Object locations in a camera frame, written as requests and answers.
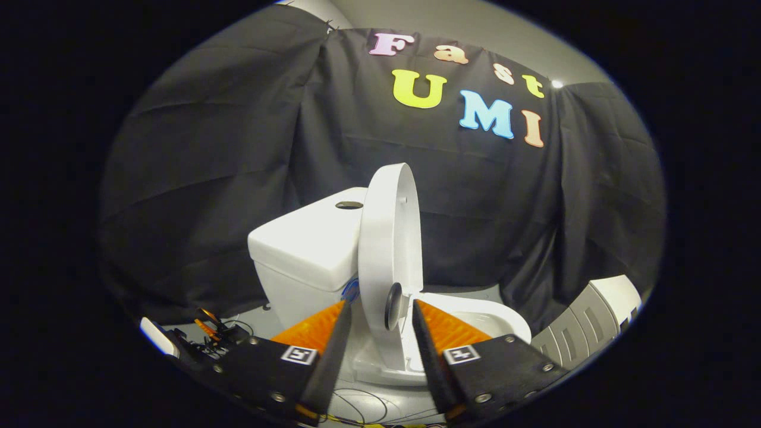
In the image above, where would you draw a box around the white toilet lid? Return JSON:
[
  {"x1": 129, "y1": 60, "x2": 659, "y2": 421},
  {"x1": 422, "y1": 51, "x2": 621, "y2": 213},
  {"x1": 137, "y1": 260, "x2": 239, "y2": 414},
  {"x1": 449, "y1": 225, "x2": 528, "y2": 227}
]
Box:
[{"x1": 358, "y1": 163, "x2": 424, "y2": 372}]

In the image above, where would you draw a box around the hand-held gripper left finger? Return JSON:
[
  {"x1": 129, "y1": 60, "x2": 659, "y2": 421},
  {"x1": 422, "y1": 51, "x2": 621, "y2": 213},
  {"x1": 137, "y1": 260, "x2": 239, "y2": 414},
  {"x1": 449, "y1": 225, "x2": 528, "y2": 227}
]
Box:
[{"x1": 178, "y1": 299, "x2": 353, "y2": 427}]

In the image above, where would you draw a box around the black backdrop cloth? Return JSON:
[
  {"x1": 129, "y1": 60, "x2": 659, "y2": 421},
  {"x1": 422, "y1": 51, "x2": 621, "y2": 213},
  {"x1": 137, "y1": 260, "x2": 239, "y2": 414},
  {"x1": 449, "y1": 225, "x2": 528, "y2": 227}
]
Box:
[{"x1": 98, "y1": 5, "x2": 666, "y2": 333}]

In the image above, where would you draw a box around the white toilet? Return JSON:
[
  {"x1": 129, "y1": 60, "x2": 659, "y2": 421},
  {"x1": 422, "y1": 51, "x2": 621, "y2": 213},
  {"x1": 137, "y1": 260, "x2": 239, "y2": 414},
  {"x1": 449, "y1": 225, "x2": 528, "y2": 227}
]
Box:
[{"x1": 248, "y1": 187, "x2": 533, "y2": 387}]

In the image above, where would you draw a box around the orange black tool with cables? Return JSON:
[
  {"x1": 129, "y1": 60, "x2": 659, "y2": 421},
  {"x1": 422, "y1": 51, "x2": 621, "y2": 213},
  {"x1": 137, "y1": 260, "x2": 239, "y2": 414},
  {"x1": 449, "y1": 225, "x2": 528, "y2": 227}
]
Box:
[{"x1": 191, "y1": 307, "x2": 254, "y2": 358}]

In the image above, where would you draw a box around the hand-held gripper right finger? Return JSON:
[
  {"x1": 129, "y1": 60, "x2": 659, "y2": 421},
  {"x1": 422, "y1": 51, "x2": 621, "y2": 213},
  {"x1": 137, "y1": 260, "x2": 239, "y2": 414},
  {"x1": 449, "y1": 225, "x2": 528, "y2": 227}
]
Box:
[{"x1": 411, "y1": 299, "x2": 570, "y2": 426}]

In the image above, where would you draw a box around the white oblong device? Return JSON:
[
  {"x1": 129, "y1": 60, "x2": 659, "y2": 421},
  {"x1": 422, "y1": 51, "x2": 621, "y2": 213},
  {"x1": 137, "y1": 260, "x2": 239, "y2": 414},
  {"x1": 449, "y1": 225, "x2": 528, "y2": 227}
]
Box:
[{"x1": 140, "y1": 317, "x2": 180, "y2": 358}]

